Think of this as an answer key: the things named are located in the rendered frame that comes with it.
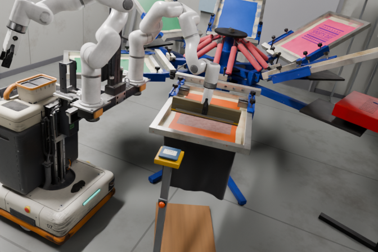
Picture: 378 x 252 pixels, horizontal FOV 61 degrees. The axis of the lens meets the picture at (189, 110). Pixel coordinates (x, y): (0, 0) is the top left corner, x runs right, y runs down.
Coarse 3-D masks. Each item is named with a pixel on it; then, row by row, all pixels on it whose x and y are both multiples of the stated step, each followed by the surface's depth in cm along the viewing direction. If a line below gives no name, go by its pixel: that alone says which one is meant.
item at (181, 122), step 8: (192, 96) 240; (200, 96) 242; (176, 112) 212; (176, 120) 202; (184, 120) 203; (192, 120) 205; (200, 120) 206; (176, 128) 193; (184, 128) 194; (192, 128) 196; (200, 128) 197
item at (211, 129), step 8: (216, 104) 233; (224, 104) 235; (232, 104) 237; (208, 120) 208; (208, 128) 198; (216, 128) 200; (224, 128) 201; (232, 128) 203; (208, 136) 190; (216, 136) 191; (224, 136) 192; (232, 136) 194
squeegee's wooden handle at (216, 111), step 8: (176, 96) 187; (176, 104) 188; (184, 104) 187; (192, 104) 186; (200, 104) 185; (200, 112) 187; (208, 112) 186; (216, 112) 185; (224, 112) 184; (232, 112) 183; (240, 112) 182; (232, 120) 185
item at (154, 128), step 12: (228, 96) 246; (240, 96) 244; (168, 108) 209; (156, 120) 191; (156, 132) 184; (168, 132) 182; (180, 132) 182; (204, 144) 180; (216, 144) 179; (228, 144) 178; (240, 144) 180
